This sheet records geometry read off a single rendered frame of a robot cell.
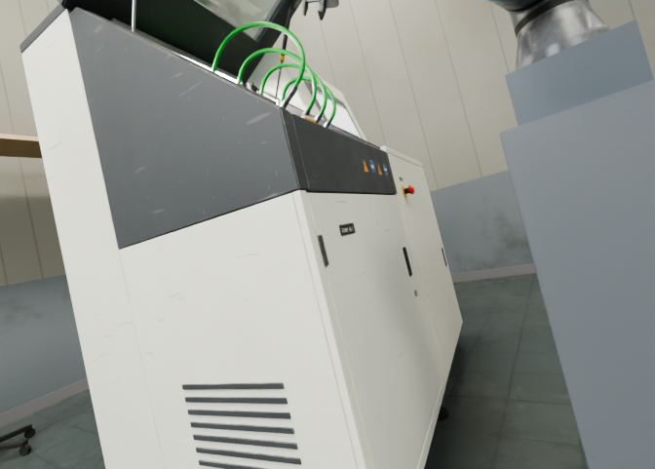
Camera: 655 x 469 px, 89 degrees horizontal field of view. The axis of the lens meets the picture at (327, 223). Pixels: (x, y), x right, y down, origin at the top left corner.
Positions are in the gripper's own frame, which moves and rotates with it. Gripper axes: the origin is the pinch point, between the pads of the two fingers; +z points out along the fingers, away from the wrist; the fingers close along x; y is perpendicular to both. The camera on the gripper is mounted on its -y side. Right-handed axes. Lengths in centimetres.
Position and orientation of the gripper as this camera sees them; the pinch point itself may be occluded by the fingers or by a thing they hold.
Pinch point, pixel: (311, 13)
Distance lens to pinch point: 109.1
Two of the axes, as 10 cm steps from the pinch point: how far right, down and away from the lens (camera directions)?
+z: -2.4, 8.2, 5.2
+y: 8.0, 4.7, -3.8
